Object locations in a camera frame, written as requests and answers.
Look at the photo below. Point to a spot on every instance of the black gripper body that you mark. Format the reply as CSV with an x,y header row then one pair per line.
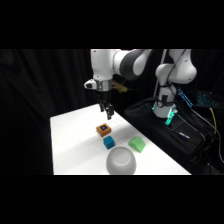
x,y
103,97

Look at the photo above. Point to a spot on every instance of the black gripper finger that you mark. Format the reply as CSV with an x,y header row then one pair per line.
x,y
110,111
101,107

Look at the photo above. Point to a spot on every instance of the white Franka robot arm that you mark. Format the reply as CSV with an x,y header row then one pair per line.
x,y
130,63

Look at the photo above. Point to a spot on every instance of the orange block with blue square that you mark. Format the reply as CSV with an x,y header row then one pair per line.
x,y
103,129

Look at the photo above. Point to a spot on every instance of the blue cube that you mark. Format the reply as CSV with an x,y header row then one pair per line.
x,y
108,142

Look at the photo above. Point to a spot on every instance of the green wedge block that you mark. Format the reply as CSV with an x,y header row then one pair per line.
x,y
137,143

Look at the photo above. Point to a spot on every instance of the white upturned bowl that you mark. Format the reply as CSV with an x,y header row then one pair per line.
x,y
121,161

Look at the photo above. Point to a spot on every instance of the black curtain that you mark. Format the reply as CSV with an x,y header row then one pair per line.
x,y
43,100

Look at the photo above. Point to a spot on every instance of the black robot stand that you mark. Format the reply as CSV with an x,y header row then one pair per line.
x,y
173,140

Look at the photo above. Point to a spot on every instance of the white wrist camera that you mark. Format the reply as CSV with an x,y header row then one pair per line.
x,y
89,84

